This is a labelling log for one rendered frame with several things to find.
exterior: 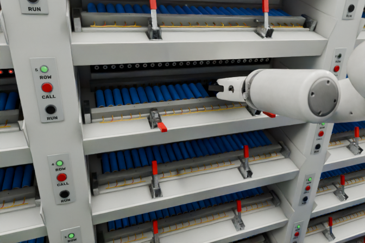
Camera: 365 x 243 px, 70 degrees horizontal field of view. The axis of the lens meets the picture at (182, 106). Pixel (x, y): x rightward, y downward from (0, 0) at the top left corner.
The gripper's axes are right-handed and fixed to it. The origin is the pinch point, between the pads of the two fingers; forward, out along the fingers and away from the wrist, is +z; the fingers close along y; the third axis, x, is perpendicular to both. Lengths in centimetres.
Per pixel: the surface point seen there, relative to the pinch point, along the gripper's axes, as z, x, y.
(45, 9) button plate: -11.0, 15.9, -38.7
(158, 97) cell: 1.8, -2.2, -17.0
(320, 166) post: -1.7, -28.0, 33.1
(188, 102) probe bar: -1.7, -3.6, -10.6
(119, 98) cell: 2.5, -1.7, -26.6
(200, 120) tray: -4.0, -7.8, -8.5
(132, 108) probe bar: -1.8, -3.7, -24.2
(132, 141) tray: -4.4, -10.5, -25.3
